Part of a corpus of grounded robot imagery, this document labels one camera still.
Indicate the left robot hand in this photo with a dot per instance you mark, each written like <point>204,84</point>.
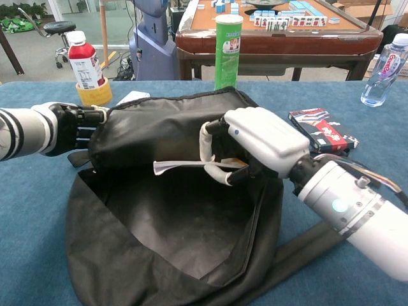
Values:
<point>67,127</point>

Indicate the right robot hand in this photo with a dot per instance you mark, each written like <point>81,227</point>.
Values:
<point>271,137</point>

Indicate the black fabric backpack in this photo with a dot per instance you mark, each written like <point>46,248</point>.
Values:
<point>159,127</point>

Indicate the white paperback book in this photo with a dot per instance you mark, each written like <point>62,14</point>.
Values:
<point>178,165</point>

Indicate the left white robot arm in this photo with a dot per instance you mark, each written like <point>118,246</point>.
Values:
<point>25,130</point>

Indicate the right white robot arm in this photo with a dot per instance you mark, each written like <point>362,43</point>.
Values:
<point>366,223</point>

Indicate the yellow tape roll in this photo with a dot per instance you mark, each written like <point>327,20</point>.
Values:
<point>95,97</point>

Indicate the black red card box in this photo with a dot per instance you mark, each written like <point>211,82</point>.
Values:
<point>322,129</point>

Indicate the red drink bottle white cap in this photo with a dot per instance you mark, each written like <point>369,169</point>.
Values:
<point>83,60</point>

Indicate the green chip can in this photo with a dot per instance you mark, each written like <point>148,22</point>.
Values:
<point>227,63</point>

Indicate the blue felt tablecloth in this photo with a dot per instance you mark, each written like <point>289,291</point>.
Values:
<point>32,207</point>

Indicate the dark table leg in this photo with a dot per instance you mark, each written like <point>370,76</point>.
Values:
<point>12,57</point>

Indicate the brown mahjong table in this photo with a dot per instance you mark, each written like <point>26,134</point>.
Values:
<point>271,41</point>

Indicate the black round stool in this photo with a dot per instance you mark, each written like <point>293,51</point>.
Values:
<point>59,27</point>

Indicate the wooden pole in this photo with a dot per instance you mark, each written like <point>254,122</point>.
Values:
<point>104,32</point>

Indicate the upright bamboo mahjong tiles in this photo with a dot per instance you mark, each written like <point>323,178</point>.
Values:
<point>276,25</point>

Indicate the blue robot stand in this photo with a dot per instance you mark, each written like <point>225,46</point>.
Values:
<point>153,54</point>

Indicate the green fabric heap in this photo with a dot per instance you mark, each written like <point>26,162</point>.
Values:
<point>16,25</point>

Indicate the white-faced mahjong tile row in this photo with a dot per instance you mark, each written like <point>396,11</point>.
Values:
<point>306,21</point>

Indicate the clear water bottle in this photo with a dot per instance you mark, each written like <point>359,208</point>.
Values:
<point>382,76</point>

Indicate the green potted plants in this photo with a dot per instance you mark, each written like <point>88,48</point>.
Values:
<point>19,9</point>

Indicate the single mahjong tile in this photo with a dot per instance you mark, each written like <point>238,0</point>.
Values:
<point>334,20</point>

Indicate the long blue-backed mahjong tile stack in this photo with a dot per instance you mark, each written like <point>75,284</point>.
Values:
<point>303,7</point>

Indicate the short blue-backed mahjong tile stack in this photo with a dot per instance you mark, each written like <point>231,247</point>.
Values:
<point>234,8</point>

